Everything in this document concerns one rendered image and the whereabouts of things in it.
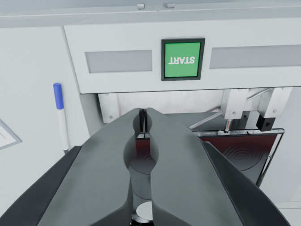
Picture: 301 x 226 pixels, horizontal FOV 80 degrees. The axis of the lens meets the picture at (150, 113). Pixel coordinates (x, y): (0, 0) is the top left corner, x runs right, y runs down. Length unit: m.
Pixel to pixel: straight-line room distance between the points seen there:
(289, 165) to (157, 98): 0.50
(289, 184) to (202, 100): 0.52
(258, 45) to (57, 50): 0.27
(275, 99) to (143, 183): 0.36
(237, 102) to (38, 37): 0.34
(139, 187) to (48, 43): 0.40
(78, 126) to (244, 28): 0.28
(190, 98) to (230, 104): 0.08
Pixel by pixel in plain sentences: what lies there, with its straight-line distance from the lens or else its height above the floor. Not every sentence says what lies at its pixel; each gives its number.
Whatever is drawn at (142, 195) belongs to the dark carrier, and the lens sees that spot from 0.56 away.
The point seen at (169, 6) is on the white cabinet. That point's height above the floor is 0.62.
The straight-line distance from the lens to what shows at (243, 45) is 0.28.
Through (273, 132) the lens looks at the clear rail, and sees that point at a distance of 0.47.
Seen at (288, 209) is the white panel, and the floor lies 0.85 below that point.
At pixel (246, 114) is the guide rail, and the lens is 0.49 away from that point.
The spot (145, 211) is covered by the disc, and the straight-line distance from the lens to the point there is 0.63.
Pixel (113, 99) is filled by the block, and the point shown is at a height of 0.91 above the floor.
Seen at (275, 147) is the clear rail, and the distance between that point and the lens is 0.51.
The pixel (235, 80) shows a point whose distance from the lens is 0.30.
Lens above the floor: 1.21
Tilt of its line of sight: 58 degrees down
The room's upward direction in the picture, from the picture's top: 178 degrees clockwise
